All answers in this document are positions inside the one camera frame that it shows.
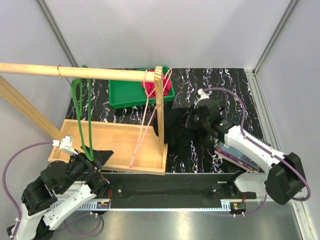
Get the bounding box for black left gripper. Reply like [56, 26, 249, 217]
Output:
[59, 143, 114, 193]

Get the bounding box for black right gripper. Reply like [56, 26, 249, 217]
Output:
[179, 104, 210, 129]

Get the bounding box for black t-shirt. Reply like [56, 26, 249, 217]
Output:
[163, 105, 209, 150]

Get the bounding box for pink red t-shirt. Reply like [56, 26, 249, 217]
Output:
[141, 68, 173, 98]

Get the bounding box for green plastic hanger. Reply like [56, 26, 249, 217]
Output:
[65, 77, 94, 162]

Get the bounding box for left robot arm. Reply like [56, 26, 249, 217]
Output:
[6, 150, 114, 240]

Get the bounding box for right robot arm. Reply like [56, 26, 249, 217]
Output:
[185, 98, 311, 205]

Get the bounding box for blue paperback book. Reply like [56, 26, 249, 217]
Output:
[214, 142, 262, 173]

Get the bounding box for green plastic tray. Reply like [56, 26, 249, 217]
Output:
[108, 67, 176, 109]

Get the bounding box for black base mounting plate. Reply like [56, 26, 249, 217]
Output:
[102, 171, 257, 211]

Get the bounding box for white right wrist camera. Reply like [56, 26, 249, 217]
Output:
[196, 88, 210, 102]

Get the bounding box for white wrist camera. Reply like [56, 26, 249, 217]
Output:
[196, 88, 210, 102]
[52, 135, 77, 156]

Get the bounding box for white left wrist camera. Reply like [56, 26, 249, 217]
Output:
[52, 135, 77, 156]

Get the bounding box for wooden clothes rack frame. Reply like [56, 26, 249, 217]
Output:
[0, 62, 168, 175]

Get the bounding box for pink wire hanger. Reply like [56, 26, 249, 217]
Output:
[128, 66, 173, 168]

